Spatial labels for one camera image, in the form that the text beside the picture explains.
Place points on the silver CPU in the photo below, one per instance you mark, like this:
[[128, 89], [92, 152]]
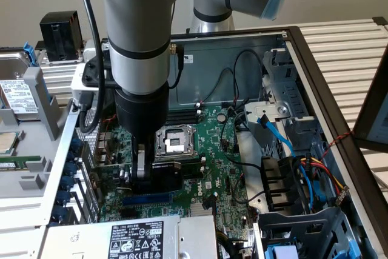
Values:
[[7, 143]]

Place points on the black plastic box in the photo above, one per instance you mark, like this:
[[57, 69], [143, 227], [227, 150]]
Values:
[[60, 34]]

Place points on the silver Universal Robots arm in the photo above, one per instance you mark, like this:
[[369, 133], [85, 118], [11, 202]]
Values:
[[139, 28]]

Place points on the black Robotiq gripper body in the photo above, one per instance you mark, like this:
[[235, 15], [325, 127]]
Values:
[[142, 113]]

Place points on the blue grey plastic bay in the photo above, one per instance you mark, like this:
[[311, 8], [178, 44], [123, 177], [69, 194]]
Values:
[[303, 222]]

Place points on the green Dell motherboard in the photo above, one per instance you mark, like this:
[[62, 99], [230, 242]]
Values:
[[212, 156]]

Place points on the black RAM slot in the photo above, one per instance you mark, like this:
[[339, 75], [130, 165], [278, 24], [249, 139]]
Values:
[[185, 121], [185, 109], [185, 113], [185, 117]]

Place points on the blue slot retention clip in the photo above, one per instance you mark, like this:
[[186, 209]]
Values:
[[67, 183], [71, 156], [70, 169], [77, 145], [59, 213], [64, 196]]

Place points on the black plastic fan shroud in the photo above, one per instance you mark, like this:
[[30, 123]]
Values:
[[279, 183]]

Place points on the blue drive carrier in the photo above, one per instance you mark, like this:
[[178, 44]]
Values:
[[282, 253]]

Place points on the black table end cap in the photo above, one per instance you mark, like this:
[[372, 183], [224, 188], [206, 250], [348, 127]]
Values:
[[380, 21]]

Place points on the CPU socket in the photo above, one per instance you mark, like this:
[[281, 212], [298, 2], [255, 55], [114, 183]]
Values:
[[175, 142]]

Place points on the blue disk rail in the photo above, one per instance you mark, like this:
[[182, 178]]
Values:
[[28, 54]]

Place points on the black framed monitor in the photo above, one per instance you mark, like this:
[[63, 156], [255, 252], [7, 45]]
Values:
[[373, 113]]

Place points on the silver chipset heatsink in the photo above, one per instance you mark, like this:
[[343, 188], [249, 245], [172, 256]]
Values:
[[201, 210]]

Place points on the short black expansion slot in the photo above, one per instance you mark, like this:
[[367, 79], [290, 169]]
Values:
[[128, 213]]

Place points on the white case sticker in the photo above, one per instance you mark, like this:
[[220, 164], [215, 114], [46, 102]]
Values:
[[188, 59]]

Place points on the hard disk with white label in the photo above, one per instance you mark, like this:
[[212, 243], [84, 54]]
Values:
[[15, 98]]

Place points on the coin cell battery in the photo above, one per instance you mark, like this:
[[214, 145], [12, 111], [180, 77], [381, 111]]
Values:
[[221, 117]]

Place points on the grey metal disk bay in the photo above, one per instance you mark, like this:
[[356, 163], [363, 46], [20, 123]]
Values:
[[291, 95]]

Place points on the silver power supply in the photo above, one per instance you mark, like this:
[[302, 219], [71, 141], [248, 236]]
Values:
[[136, 240]]

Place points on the spare green RAM stick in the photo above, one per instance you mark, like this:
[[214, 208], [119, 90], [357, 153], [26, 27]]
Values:
[[18, 159]]

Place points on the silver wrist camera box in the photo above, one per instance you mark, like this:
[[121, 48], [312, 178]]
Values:
[[80, 87]]

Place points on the open PC case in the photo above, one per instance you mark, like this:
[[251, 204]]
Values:
[[209, 83]]

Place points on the grey parts rack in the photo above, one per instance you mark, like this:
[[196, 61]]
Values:
[[30, 180]]

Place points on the blue expansion slot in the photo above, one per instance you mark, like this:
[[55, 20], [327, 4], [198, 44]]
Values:
[[147, 199]]

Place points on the installed RAM stick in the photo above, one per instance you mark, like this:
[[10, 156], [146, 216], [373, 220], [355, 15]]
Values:
[[192, 170]]

